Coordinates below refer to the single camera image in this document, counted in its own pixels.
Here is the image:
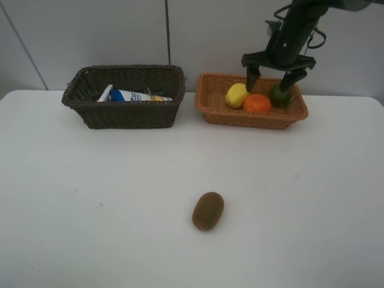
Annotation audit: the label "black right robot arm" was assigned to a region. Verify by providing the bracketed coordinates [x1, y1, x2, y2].
[241, 0, 373, 92]

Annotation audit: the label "orange fruit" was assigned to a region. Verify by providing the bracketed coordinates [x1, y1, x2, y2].
[243, 94, 272, 113]

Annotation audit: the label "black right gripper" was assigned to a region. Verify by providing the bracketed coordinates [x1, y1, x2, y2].
[241, 19, 316, 92]

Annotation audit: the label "dark brown wicker basket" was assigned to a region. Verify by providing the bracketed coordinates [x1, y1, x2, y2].
[62, 65, 185, 130]

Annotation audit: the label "white marker red caps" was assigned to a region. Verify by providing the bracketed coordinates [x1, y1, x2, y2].
[97, 85, 113, 103]

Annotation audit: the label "white tube blue cap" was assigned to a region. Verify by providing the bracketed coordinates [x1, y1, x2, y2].
[109, 89, 173, 102]

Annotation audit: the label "orange wicker basket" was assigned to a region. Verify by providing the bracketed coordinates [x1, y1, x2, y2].
[194, 73, 308, 130]

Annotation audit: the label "yellow lemon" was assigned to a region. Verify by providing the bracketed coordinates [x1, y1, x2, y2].
[225, 83, 250, 109]

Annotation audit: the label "dark green spray bottle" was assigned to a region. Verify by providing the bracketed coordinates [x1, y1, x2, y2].
[145, 87, 165, 97]

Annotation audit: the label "brown kiwi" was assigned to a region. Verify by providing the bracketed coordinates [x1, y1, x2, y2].
[192, 192, 224, 231]

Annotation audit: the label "green lime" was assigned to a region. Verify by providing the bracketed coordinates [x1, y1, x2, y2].
[269, 84, 290, 107]

